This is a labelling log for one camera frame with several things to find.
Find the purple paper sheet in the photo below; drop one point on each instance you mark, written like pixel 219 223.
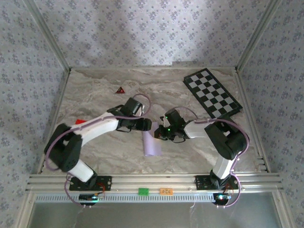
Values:
pixel 152 147

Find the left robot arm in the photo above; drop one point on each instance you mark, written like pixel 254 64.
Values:
pixel 95 130

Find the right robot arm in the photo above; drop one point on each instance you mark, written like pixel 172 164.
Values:
pixel 228 140

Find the red triangle piece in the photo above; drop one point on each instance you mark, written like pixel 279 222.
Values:
pixel 120 90

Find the black white chessboard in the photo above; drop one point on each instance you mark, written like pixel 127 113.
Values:
pixel 209 88

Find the red block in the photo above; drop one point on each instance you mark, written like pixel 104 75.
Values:
pixel 80 121

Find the orange tag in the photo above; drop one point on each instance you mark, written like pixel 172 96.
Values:
pixel 166 191

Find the green tag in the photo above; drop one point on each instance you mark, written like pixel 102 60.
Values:
pixel 143 191

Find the aluminium mounting rail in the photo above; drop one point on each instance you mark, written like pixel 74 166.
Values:
pixel 154 181

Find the aluminium table edge rail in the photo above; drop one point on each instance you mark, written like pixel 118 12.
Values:
pixel 58 107
pixel 142 68
pixel 244 95

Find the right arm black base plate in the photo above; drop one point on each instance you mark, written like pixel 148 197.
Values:
pixel 202 183

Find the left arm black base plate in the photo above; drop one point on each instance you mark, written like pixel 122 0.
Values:
pixel 107 183

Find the aluminium frame post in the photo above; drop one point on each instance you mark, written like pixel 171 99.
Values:
pixel 48 35
pixel 259 35

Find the aluminium frame leg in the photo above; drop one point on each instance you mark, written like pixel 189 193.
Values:
pixel 281 211
pixel 26 211

